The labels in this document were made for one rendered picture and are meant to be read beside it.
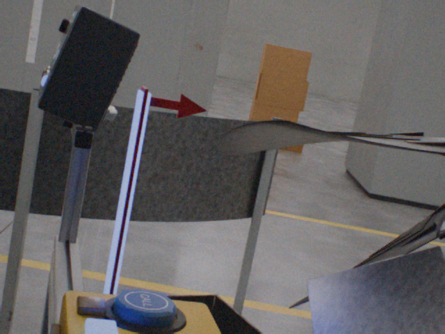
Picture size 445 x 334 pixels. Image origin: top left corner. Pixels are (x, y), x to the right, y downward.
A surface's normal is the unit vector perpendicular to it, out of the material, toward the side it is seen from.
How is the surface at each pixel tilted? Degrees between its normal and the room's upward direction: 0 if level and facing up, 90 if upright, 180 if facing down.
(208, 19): 90
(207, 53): 90
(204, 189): 90
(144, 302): 0
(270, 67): 90
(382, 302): 55
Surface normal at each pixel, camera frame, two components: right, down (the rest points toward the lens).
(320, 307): -0.42, -0.54
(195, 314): 0.19, -0.96
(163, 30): 0.00, 0.18
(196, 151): 0.58, 0.26
